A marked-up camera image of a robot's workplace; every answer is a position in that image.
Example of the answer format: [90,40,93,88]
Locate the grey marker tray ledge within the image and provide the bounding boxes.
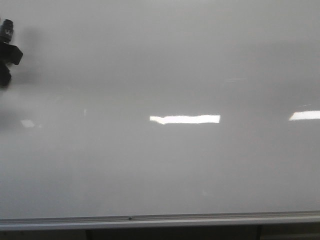
[0,212,320,231]

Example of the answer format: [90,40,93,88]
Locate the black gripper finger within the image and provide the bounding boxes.
[0,61,12,87]
[0,42,23,65]

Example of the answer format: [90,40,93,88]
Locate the white whiteboard with aluminium frame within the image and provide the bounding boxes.
[0,0,320,220]

